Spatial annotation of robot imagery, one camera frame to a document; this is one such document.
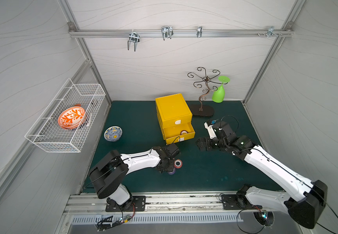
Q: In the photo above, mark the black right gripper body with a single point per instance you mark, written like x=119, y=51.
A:
x=213, y=143

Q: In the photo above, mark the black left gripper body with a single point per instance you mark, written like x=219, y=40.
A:
x=166, y=165

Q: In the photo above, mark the yellow plastic drawer cabinet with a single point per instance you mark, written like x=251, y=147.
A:
x=174, y=116

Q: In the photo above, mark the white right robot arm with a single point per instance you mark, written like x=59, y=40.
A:
x=302, y=199

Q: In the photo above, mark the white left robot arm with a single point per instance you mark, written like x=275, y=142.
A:
x=108, y=174

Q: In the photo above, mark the bronze scroll metal stand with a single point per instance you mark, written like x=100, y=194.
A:
x=202, y=110

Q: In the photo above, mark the green plastic wine glass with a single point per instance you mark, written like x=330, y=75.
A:
x=219, y=94

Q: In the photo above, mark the blue yellow patterned plate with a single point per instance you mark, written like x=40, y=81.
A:
x=113, y=133

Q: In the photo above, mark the orange white patterned bowl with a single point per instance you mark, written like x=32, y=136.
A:
x=72, y=118

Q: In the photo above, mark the metal single hook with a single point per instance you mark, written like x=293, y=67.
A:
x=199, y=31

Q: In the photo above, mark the metal double hook left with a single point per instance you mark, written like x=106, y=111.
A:
x=133, y=39

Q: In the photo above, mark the metal double hook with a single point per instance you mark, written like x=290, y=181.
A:
x=167, y=32
x=133, y=39

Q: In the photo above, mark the metal hook right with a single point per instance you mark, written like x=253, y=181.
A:
x=270, y=33

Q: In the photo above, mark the metal double hook middle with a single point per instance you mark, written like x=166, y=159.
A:
x=167, y=32

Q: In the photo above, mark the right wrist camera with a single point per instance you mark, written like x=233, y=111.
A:
x=219, y=130

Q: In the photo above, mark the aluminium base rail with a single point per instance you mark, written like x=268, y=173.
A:
x=155, y=203

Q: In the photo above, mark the white wire basket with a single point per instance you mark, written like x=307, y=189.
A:
x=49, y=136

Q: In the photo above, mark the aluminium top rail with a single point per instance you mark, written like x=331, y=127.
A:
x=178, y=33

